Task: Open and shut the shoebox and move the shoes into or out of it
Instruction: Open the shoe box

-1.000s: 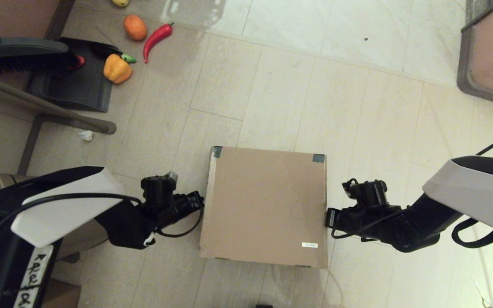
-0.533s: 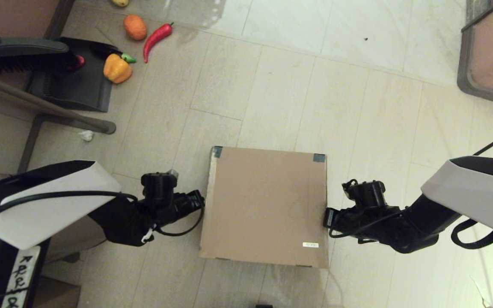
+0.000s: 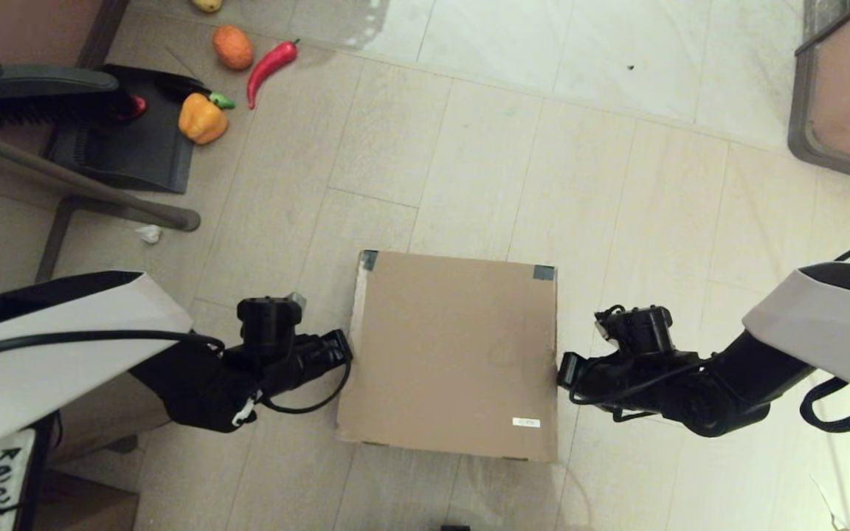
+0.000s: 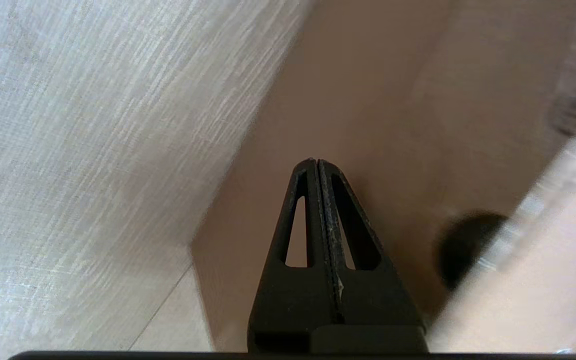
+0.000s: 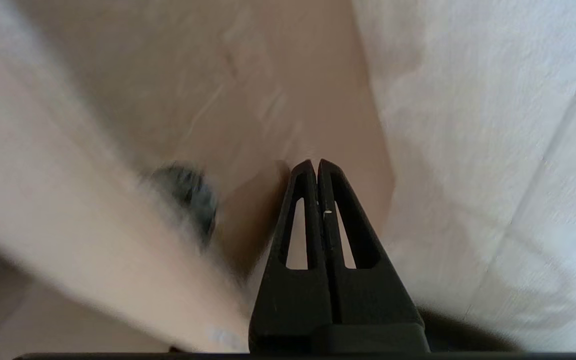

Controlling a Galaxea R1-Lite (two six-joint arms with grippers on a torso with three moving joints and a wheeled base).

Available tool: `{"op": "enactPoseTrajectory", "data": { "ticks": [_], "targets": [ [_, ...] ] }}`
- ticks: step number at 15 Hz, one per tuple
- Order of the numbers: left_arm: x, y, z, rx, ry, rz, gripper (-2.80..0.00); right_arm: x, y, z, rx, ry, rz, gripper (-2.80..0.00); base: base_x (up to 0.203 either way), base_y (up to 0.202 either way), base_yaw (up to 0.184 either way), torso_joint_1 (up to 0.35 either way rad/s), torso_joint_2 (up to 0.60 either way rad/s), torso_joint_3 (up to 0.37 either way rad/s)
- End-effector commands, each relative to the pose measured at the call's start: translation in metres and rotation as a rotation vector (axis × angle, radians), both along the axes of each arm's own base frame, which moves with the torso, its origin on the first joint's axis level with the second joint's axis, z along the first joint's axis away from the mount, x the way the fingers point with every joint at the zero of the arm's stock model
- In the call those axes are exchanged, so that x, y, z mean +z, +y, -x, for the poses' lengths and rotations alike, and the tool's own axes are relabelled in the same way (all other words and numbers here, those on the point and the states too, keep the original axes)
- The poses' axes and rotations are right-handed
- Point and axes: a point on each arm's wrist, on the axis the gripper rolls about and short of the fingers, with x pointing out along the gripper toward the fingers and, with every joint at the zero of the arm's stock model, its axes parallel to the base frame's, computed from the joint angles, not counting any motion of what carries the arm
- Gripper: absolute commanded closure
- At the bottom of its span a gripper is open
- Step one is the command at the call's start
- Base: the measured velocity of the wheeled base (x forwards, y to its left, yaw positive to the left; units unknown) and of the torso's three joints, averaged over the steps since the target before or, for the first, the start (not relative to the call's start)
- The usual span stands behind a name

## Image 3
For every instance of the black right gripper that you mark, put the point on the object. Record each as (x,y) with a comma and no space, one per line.
(639,380)

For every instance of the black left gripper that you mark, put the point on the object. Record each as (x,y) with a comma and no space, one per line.
(296,365)

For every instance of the brown cardboard shoe box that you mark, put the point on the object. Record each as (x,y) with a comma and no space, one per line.
(454,354)

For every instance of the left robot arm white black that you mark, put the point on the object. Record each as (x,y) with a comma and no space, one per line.
(63,354)

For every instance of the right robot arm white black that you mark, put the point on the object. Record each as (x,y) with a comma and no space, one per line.
(823,332)

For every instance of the white crumpled tissue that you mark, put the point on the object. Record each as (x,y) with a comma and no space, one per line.
(149,234)

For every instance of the brown trash bin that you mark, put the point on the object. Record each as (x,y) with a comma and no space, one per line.
(100,413)

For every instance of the orange toy bell pepper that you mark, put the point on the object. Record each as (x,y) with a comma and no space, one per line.
(202,118)

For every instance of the dark toy eggplant green stem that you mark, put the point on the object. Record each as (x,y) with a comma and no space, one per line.
(222,100)

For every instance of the black plastic dustpan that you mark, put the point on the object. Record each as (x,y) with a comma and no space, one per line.
(137,151)

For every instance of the red toy chili pepper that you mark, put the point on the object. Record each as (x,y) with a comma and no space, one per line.
(268,65)

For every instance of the plain brown cardboard carton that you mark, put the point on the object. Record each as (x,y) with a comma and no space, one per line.
(93,509)

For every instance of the small red toy fruit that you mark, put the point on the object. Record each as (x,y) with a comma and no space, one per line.
(138,107)

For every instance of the orange toy fruit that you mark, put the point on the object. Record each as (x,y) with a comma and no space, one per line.
(233,47)

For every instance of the white handwritten tape label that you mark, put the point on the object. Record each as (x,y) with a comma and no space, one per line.
(1,487)

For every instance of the yellow toy fruit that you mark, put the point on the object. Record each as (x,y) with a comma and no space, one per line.
(206,4)

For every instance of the black broom brush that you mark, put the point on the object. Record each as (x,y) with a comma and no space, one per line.
(41,92)

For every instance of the brown cabinet dark edge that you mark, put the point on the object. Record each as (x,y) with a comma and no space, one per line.
(26,29)

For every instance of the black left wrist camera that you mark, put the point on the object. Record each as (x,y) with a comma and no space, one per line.
(270,321)

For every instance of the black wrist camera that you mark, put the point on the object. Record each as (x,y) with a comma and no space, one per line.
(643,328)
(270,321)

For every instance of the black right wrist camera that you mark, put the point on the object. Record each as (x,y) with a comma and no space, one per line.
(643,328)

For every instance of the brown metal furniture frame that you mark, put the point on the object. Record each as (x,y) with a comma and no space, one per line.
(100,190)

